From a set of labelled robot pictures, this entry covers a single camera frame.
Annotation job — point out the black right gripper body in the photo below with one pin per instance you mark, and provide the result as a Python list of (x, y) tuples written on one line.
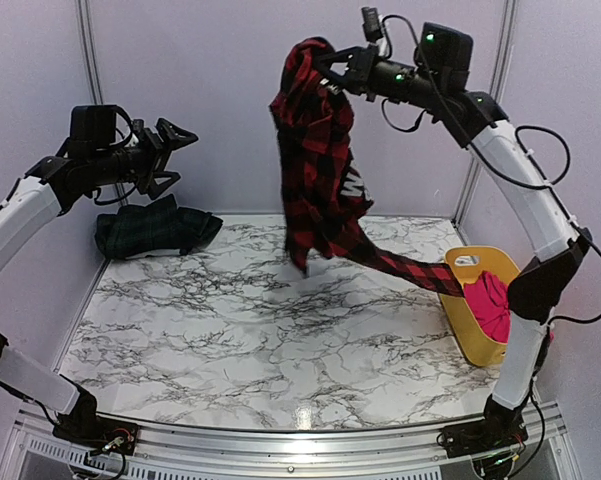
[(369, 78)]

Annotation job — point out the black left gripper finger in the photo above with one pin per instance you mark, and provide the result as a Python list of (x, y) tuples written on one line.
[(174, 137), (156, 184)]

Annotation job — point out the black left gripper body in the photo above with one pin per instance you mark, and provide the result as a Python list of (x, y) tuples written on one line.
[(141, 161)]

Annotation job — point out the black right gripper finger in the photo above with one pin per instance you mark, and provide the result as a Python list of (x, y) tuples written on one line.
[(336, 82), (352, 57)]

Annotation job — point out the red black plaid shirt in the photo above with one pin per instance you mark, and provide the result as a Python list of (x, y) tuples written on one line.
[(323, 193)]

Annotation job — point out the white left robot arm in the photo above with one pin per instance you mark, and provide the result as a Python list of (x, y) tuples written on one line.
[(104, 147)]

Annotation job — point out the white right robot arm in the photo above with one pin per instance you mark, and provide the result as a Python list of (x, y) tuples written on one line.
[(436, 83)]

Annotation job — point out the yellow laundry basket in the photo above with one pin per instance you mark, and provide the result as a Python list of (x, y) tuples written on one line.
[(467, 263)]

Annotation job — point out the dark green plaid garment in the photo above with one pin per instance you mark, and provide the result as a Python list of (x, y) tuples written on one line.
[(160, 228)]

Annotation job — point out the pink garment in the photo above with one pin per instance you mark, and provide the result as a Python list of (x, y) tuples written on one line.
[(487, 299)]

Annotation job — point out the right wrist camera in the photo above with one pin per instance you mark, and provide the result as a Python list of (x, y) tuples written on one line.
[(372, 22)]

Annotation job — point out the left corner wall post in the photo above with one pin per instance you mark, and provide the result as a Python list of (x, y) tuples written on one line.
[(88, 48)]

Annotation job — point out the corner wall post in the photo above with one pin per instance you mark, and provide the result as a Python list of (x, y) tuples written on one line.
[(486, 103), (88, 48)]

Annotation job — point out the right corner wall post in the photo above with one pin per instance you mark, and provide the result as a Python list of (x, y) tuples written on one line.
[(486, 103)]

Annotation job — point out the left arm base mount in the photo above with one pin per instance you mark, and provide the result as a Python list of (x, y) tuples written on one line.
[(106, 435)]

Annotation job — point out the aluminium front rail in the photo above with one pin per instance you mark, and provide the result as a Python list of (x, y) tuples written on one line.
[(171, 451)]

